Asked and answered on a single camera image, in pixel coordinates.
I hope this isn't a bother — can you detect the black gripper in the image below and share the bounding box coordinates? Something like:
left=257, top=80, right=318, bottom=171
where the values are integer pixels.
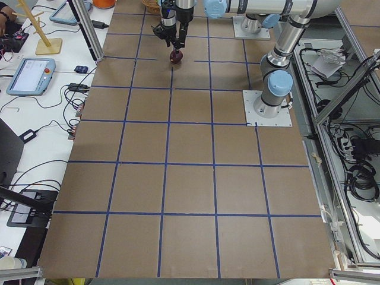
left=151, top=25, right=175, bottom=47
left=173, top=22, right=188, bottom=52

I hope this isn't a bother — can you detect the blue teach pendant near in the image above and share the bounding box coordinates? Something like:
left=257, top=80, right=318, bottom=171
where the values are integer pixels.
left=6, top=58, right=56, bottom=96

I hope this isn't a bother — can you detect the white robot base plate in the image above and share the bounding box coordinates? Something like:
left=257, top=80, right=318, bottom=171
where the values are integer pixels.
left=243, top=90, right=293, bottom=128

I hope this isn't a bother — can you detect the woven wicker basket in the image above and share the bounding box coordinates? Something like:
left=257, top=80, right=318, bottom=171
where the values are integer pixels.
left=141, top=0, right=160, bottom=15

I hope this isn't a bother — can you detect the blue teach pendant far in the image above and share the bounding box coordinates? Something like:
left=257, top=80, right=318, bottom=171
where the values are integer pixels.
left=49, top=1, right=77, bottom=26

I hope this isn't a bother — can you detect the black power adapter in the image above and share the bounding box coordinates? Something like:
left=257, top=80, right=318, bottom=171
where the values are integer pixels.
left=91, top=20, right=109, bottom=29

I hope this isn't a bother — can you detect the person hand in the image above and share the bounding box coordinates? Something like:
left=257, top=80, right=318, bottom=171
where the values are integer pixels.
left=0, top=13, right=8, bottom=36

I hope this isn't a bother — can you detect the dark red apple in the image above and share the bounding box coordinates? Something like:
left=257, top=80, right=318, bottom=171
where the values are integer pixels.
left=169, top=50, right=183, bottom=64

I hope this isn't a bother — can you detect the blue teach pendant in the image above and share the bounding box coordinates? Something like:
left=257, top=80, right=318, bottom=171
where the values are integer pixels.
left=6, top=58, right=56, bottom=96
left=49, top=1, right=77, bottom=26

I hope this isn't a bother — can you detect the wooden mug tree stand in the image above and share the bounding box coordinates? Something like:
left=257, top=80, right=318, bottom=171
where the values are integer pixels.
left=17, top=0, right=62, bottom=56

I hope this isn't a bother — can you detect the small blue device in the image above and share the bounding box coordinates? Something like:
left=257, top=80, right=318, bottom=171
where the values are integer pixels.
left=74, top=65, right=88, bottom=74

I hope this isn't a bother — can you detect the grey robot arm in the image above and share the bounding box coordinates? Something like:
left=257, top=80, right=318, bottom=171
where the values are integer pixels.
left=152, top=1, right=280, bottom=52
left=202, top=0, right=341, bottom=119

